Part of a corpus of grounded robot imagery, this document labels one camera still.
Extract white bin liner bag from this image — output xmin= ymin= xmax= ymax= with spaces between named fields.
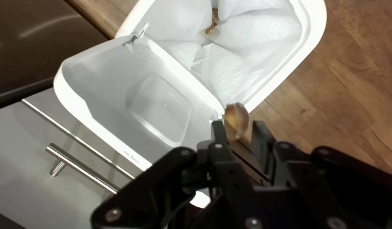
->
xmin=142 ymin=0 xmax=302 ymax=103

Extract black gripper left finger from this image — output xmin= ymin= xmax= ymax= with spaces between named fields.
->
xmin=90 ymin=121 xmax=260 ymax=229

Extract white bin lid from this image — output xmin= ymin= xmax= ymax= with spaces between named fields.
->
xmin=53 ymin=36 xmax=224 ymax=170

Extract white trash bin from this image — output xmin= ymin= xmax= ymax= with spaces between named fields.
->
xmin=116 ymin=0 xmax=327 ymax=111

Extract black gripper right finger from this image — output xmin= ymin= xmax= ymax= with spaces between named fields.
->
xmin=252 ymin=121 xmax=392 ymax=229

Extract small paper ball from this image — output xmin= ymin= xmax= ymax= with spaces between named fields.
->
xmin=223 ymin=103 xmax=249 ymax=141

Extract white lower cabinets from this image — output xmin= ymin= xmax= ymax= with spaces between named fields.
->
xmin=0 ymin=89 xmax=139 ymax=229

